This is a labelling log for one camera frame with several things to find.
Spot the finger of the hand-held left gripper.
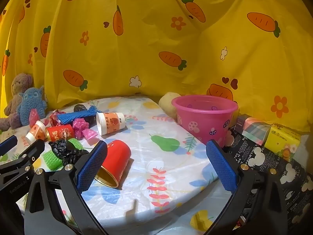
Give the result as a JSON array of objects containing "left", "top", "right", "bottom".
[
  {"left": 0, "top": 139, "right": 46, "bottom": 177},
  {"left": 0, "top": 135, "right": 18, "bottom": 156}
]

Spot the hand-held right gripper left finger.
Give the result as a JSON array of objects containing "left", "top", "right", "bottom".
[{"left": 24, "top": 141, "right": 109, "bottom": 235}]

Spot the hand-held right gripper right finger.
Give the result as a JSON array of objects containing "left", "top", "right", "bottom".
[{"left": 203, "top": 139, "right": 289, "bottom": 235}]

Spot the green foam net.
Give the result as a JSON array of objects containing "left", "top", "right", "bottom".
[
  {"left": 43, "top": 150, "right": 64, "bottom": 171},
  {"left": 67, "top": 138, "right": 84, "bottom": 150}
]

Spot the plain red paper cup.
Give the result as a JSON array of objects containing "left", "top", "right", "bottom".
[{"left": 94, "top": 139, "right": 132, "bottom": 188}]

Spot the reddish pink plastic bag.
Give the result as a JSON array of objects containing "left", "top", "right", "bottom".
[{"left": 29, "top": 109, "right": 40, "bottom": 128}]

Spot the red printed paper cup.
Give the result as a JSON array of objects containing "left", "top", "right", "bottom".
[{"left": 46, "top": 124, "right": 75, "bottom": 141}]

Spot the red wrapper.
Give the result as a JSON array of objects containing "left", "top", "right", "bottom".
[{"left": 49, "top": 111, "right": 66, "bottom": 128}]

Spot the large orange white paper cup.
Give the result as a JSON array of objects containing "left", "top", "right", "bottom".
[{"left": 96, "top": 112, "right": 127, "bottom": 136}]

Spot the pink plastic basin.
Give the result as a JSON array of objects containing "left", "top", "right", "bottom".
[{"left": 171, "top": 95, "right": 239, "bottom": 147}]

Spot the small orange white paper cup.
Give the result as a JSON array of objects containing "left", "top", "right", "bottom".
[{"left": 25, "top": 120, "right": 47, "bottom": 145}]

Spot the black plastic bag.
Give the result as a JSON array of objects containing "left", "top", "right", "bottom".
[{"left": 48, "top": 139, "right": 90, "bottom": 167}]

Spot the blue foam net sleeve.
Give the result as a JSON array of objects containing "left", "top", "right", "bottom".
[{"left": 57, "top": 105, "right": 99, "bottom": 125}]

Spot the blue plush toy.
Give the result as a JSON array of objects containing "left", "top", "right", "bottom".
[{"left": 19, "top": 86, "right": 48, "bottom": 126}]

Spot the pastel striped box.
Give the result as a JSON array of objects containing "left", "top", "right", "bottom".
[{"left": 236, "top": 114, "right": 272, "bottom": 146}]

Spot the floral plastic table cover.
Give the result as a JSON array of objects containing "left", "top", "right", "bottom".
[{"left": 0, "top": 96, "right": 235, "bottom": 235}]

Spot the dark purple plastic bag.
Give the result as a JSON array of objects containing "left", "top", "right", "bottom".
[{"left": 73, "top": 104, "right": 96, "bottom": 128}]

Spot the brown teddy bear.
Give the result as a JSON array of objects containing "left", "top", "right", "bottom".
[{"left": 0, "top": 73, "right": 33, "bottom": 131}]

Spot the yellow tissue pack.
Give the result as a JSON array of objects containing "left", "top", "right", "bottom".
[{"left": 264, "top": 124, "right": 302, "bottom": 162}]

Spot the beige potato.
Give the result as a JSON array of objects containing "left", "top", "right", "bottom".
[{"left": 158, "top": 92, "right": 181, "bottom": 120}]

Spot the yellow carrot print curtain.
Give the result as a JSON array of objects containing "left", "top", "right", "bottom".
[{"left": 0, "top": 0, "right": 313, "bottom": 137}]

